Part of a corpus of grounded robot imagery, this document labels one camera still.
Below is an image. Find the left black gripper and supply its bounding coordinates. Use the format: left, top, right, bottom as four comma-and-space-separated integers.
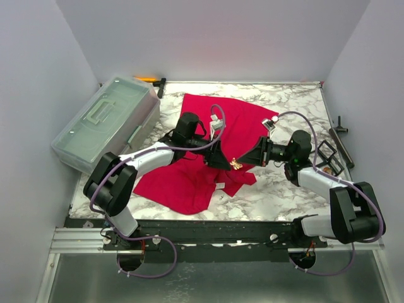
186, 134, 232, 171

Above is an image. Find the red t-shirt garment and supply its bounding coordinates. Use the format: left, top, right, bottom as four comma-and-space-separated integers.
134, 94, 277, 215

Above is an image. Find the round orange brooch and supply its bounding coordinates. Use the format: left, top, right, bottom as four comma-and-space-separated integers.
323, 167, 333, 175

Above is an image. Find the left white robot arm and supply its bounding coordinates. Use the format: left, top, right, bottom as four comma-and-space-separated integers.
83, 112, 231, 249

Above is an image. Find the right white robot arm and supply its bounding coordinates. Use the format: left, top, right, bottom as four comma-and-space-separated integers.
237, 130, 385, 247

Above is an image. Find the white garment label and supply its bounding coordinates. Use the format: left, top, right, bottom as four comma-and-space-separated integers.
215, 182, 225, 190

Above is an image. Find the black rod with knob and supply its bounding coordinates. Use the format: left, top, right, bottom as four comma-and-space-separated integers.
328, 116, 355, 169

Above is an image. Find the black clamp tool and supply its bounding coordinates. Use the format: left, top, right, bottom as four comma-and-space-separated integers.
152, 78, 167, 99

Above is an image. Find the clear plastic storage box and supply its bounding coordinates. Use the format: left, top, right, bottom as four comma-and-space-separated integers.
51, 76, 160, 174

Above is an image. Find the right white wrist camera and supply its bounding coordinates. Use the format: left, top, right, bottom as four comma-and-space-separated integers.
261, 116, 279, 138

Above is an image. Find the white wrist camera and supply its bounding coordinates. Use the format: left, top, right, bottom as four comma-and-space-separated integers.
209, 114, 225, 141
261, 116, 279, 138

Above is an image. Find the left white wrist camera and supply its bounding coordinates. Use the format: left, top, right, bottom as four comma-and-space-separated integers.
209, 114, 225, 141

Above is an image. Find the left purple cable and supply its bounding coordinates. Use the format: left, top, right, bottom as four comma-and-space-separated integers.
89, 104, 227, 279

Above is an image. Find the black wire tray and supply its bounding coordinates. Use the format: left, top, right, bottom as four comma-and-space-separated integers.
316, 140, 344, 177

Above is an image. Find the black metal base rail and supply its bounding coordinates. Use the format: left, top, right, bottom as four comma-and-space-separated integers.
64, 218, 327, 268

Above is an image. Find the aluminium frame rail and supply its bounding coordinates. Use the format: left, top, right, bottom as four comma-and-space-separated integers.
49, 228, 142, 255

